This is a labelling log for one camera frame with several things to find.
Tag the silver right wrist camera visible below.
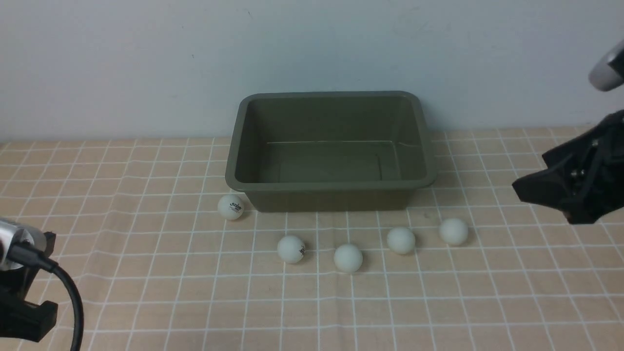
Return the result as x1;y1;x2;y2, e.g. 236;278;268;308
588;40;624;92

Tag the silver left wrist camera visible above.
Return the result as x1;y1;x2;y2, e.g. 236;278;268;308
0;219;48;272

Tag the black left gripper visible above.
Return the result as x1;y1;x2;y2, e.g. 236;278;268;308
0;232;59;343

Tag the plain white ball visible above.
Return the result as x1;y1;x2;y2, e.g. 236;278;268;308
438;218;469;245
386;227;415;255
333;244;364;274

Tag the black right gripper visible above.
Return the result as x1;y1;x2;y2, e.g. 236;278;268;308
512;111;624;225

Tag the white ball with logo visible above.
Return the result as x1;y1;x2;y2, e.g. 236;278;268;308
217;194;245;221

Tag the black left camera cable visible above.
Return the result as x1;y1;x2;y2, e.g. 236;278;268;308
9;244;84;351

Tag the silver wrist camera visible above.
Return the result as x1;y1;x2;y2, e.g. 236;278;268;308
588;40;624;92
0;219;48;272

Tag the olive green plastic bin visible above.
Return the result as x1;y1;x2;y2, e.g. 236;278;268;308
225;91;437;213

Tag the peach checkered tablecloth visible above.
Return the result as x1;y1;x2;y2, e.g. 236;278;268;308
0;127;624;351

